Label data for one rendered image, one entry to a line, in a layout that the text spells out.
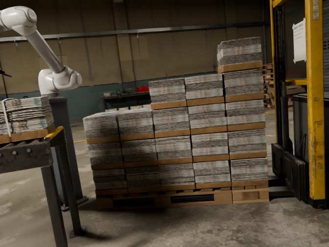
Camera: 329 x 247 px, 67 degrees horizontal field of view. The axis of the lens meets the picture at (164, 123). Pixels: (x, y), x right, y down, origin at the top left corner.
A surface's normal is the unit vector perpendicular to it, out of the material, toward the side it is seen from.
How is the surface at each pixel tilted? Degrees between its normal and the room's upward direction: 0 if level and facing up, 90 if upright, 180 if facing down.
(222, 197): 90
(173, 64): 90
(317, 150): 90
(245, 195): 90
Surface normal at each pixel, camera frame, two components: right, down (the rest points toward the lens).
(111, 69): 0.24, 0.12
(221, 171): -0.11, 0.15
